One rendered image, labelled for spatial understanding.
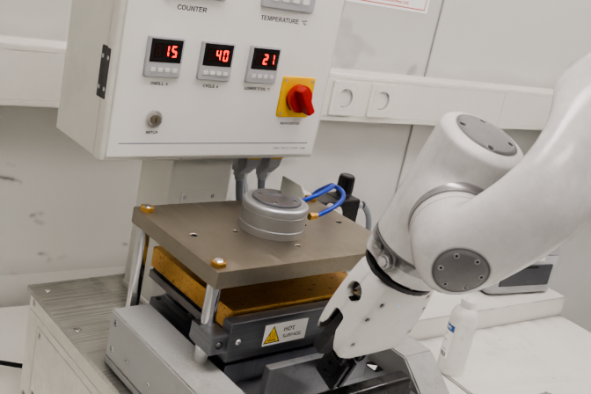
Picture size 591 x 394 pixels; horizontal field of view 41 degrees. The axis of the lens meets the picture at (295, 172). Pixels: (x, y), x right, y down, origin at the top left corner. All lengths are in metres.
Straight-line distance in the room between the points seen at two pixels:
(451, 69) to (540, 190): 1.23
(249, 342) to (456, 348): 0.69
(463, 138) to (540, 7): 1.36
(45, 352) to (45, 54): 0.46
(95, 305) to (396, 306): 0.46
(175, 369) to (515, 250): 0.37
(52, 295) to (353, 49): 0.84
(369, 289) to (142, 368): 0.28
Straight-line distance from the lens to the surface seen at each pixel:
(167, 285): 0.95
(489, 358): 1.62
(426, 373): 0.98
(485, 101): 1.89
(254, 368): 0.90
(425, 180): 0.71
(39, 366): 1.13
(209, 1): 0.96
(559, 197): 0.65
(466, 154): 0.69
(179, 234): 0.88
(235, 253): 0.85
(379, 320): 0.79
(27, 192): 1.41
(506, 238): 0.64
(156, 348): 0.87
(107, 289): 1.14
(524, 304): 1.82
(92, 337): 1.02
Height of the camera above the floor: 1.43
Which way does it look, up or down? 16 degrees down
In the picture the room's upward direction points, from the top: 12 degrees clockwise
